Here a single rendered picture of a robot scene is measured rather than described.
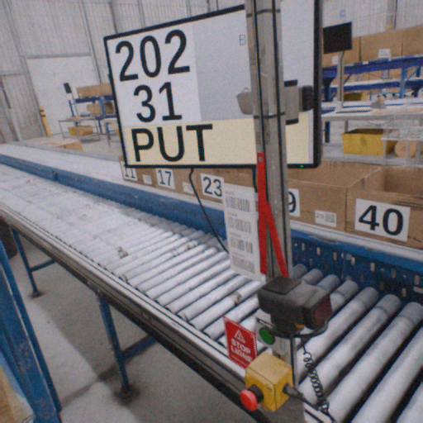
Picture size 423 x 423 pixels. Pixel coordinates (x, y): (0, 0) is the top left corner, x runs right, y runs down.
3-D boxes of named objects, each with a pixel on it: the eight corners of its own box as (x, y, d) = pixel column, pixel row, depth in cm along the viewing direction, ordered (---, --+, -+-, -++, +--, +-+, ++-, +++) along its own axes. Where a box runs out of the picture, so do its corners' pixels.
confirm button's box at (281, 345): (254, 342, 74) (251, 315, 71) (263, 334, 75) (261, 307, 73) (281, 358, 69) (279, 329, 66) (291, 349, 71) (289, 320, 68)
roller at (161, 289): (143, 294, 125) (149, 306, 125) (243, 240, 156) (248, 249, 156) (138, 296, 129) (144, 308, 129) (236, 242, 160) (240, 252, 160)
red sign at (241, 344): (228, 358, 88) (222, 316, 83) (230, 357, 88) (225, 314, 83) (281, 395, 76) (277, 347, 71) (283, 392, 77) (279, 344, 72)
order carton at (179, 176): (155, 188, 207) (150, 160, 201) (194, 176, 224) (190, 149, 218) (198, 199, 178) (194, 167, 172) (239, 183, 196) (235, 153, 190)
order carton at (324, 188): (257, 213, 151) (254, 174, 145) (298, 193, 168) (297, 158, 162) (344, 234, 122) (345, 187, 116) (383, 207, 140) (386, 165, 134)
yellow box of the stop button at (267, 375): (241, 399, 74) (237, 373, 72) (267, 374, 80) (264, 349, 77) (301, 446, 64) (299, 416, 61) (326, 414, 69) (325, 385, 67)
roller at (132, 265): (111, 285, 147) (106, 275, 148) (204, 239, 178) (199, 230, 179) (114, 282, 143) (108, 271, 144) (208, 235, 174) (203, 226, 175)
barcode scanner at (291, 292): (319, 362, 57) (308, 303, 54) (262, 337, 66) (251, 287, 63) (339, 339, 61) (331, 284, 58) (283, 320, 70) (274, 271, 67)
